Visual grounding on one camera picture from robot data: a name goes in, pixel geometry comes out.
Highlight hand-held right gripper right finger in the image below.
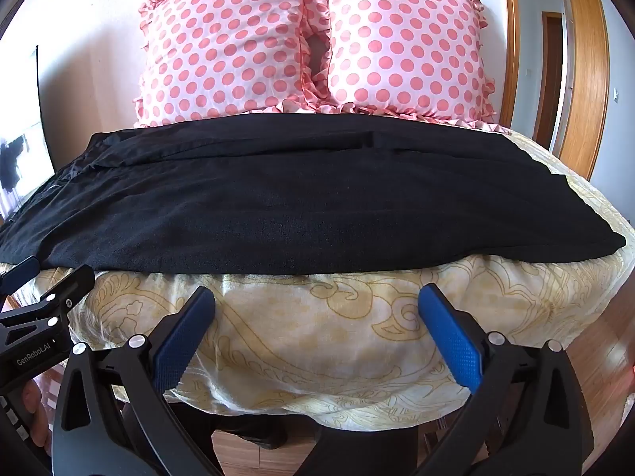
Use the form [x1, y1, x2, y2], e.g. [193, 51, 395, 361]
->
[418, 282, 596, 476]

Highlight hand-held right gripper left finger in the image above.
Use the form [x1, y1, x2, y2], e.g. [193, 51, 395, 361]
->
[52, 285, 219, 476]

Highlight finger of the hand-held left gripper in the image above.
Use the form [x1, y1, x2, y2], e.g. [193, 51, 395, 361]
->
[0, 256, 40, 299]
[30, 264, 96, 330]

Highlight black pants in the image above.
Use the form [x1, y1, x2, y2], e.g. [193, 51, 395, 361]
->
[0, 113, 626, 276]

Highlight person's left hand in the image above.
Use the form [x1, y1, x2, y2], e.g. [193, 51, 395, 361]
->
[22, 379, 53, 457]

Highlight window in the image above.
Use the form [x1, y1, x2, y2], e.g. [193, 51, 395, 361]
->
[0, 44, 56, 221]

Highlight yellow patterned bedsheet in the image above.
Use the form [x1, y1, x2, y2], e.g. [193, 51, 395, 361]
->
[0, 109, 634, 430]

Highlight pink polka dot pillow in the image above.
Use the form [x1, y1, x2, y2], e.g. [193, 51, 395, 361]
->
[302, 0, 497, 122]
[133, 0, 331, 128]

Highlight brown room door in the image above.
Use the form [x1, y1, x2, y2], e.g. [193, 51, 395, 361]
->
[533, 11, 564, 150]

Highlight wooden sliding door panel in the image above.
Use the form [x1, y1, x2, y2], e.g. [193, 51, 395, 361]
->
[560, 0, 604, 180]

